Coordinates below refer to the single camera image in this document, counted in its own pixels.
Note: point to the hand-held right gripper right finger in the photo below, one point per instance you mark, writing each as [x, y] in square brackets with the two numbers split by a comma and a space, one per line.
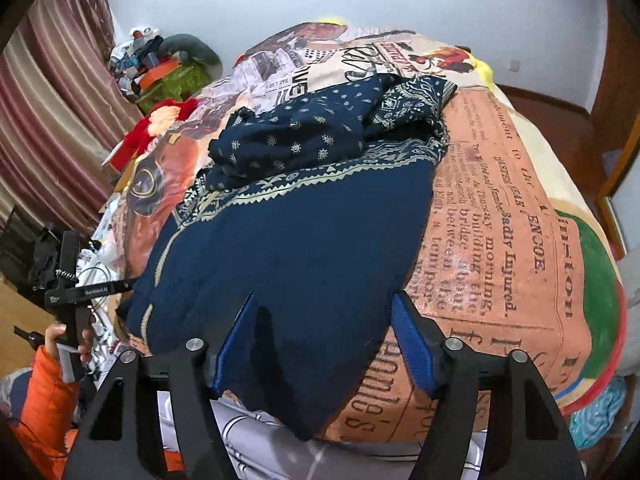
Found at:
[415, 355]

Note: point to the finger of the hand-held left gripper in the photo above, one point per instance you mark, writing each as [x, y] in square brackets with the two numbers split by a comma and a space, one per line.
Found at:
[100, 291]

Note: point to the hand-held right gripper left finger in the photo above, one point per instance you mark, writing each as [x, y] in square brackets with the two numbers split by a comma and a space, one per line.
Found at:
[232, 355]

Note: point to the navy patterned zip hoodie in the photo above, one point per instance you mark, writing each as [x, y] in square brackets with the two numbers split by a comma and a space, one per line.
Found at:
[300, 260]

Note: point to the person's left forearm orange sleeve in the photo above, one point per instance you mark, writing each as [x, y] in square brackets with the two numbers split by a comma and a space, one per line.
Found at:
[42, 410]

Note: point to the person's left hand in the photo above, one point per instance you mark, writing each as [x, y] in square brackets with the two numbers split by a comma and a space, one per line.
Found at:
[51, 336]

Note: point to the white striped bed sheet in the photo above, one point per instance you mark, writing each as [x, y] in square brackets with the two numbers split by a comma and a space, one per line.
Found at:
[310, 455]

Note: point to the red plush toy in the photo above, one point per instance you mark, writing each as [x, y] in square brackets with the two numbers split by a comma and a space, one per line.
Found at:
[135, 135]

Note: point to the bed with printed sheet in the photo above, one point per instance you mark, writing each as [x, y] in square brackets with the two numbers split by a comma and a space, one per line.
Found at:
[500, 240]

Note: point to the striped brown curtain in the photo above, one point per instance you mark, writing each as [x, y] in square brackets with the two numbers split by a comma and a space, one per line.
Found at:
[60, 110]

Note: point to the turquoise patterned cloth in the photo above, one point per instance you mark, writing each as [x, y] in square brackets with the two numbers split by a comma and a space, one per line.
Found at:
[597, 412]

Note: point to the green cardboard box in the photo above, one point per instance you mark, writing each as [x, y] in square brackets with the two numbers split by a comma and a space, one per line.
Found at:
[177, 85]

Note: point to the orange box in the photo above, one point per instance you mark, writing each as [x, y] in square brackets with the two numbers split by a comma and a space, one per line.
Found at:
[160, 72]

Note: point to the pile of household clutter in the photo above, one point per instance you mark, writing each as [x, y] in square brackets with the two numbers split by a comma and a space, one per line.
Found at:
[132, 57]

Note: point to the grey plush pillow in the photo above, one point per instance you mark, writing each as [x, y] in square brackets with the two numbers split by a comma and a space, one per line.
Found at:
[192, 47]

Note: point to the white sliding wardrobe door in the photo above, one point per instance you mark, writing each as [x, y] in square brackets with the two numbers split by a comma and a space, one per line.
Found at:
[627, 200]

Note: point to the wooden wardrobe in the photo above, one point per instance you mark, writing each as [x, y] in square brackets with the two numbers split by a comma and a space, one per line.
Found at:
[617, 85]

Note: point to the white wall socket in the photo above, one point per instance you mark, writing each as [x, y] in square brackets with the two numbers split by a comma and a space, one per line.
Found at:
[513, 66]

